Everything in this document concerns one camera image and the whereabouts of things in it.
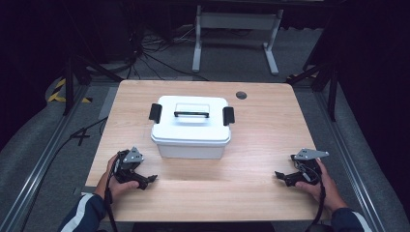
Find aluminium floor rail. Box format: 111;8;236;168
313;90;388;232
0;84;93;232

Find black lid handle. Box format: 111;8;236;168
173;110;211;119

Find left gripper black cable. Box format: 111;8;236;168
103;151;120;232

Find black floor cable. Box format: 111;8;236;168
18;116;109;232

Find white plastic storage box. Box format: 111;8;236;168
151;134;232;160

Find person's left hand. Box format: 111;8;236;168
94;154;141;203

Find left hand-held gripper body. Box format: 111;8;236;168
113;146;147;186

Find black box latch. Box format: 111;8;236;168
148;102;163;125
221;105;236;127

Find yellow black floor tape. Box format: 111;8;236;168
46;77;94;104

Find tangle of black floor cables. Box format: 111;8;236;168
124;23;211;82

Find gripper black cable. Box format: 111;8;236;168
294;160;327;232
103;151;120;232

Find black tripod stand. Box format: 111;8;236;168
285;59;340;123
62;52;124;117

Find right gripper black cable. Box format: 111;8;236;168
294;160;327;232

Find person's right hand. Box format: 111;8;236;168
294;158;349;215

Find white metal desk frame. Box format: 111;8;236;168
191;4;285;76

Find white box lid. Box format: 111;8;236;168
150;95;232;147

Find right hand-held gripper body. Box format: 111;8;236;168
289;147;331;188

